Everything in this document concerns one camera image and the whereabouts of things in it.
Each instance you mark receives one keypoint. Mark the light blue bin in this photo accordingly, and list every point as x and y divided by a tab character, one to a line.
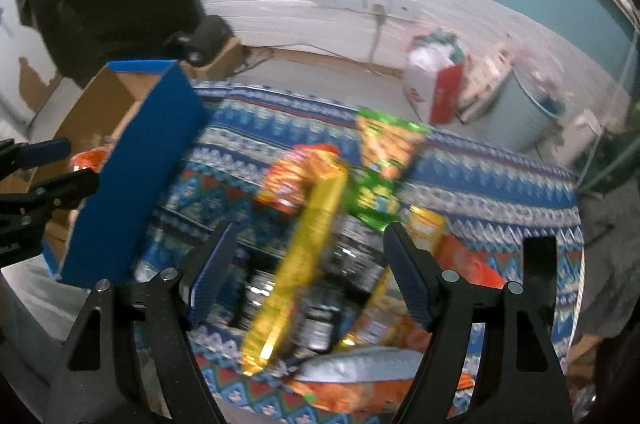
520	113

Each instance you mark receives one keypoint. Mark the black rectangular object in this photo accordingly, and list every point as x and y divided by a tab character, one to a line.
540	269

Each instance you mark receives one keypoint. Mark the small orange snack packet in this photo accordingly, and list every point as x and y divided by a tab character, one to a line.
87	161

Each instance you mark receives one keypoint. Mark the silver orange snack packet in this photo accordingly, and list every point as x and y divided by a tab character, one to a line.
350	369

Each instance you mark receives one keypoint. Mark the long yellow snack packet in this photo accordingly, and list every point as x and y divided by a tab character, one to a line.
300	264

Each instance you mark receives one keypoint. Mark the white plastic container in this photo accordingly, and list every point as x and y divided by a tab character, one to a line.
582	133

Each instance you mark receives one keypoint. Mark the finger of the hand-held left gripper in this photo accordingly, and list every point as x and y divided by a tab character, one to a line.
65	186
45	151

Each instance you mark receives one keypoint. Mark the green snack packet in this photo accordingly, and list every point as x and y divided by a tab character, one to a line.
385	143

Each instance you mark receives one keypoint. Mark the red and white carton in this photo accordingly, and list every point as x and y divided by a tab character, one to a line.
440	93

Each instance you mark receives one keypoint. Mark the blue patterned blanket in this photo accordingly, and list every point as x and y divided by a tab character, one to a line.
500	184

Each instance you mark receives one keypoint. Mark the blue cardboard box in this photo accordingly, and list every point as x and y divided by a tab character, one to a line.
140	163

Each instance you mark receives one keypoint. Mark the black snack packet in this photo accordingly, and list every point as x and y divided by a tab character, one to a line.
360	254
257	294
317	324

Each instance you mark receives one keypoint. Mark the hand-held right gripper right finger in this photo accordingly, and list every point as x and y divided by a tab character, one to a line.
410	274

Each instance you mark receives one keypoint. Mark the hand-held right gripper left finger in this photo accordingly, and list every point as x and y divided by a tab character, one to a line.
212	274

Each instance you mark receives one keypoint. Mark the white carton stack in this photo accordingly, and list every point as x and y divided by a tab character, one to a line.
487	68

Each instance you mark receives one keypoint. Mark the dark grey cloth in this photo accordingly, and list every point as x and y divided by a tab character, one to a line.
610	264

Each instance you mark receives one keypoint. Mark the black camera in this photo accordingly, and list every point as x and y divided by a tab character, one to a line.
207	36

